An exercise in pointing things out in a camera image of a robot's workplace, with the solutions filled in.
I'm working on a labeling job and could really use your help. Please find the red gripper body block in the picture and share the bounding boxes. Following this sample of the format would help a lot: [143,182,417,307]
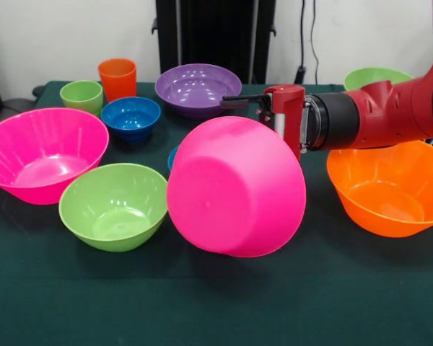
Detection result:
[263,85,306,161]

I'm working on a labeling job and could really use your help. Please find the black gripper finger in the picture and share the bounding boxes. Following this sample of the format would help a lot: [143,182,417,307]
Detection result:
[258,105,274,125]
[219,94,271,109]

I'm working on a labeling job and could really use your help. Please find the pink plastic bowl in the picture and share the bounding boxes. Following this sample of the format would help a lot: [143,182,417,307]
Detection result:
[0,107,110,205]
[166,115,307,258]

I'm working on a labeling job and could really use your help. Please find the purple plastic bowl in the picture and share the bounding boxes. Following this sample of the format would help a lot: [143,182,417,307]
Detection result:
[154,63,242,119]

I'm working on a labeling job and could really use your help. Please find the green plastic bowl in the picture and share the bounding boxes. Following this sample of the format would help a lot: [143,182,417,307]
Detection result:
[58,162,169,252]
[344,66,416,92]

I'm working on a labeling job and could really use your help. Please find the light blue plastic bowl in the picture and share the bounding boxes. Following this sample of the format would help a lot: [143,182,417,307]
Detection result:
[167,146,180,171]

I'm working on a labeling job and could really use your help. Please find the dark blue plastic bowl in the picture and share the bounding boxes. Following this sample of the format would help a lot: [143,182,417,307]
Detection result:
[100,96,162,142]

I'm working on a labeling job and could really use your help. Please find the orange plastic cup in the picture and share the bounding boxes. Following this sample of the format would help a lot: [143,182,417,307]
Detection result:
[97,58,138,103]

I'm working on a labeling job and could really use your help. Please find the orange plastic bowl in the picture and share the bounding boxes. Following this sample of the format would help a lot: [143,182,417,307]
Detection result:
[326,140,433,239]

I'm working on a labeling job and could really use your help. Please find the green plastic cup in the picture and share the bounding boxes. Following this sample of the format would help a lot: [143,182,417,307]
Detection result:
[59,80,104,117]

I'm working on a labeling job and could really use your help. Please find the dark green table cloth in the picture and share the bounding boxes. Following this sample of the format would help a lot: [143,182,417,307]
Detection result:
[0,81,433,346]

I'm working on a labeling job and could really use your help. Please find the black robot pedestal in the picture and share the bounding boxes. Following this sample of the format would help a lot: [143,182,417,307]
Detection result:
[151,0,277,84]

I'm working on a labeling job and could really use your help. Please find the black wall cable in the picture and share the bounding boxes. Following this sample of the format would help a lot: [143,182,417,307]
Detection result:
[294,0,319,86]

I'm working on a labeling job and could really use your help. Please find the black pedestal leg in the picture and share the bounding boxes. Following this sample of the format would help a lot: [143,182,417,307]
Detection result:
[0,84,46,112]

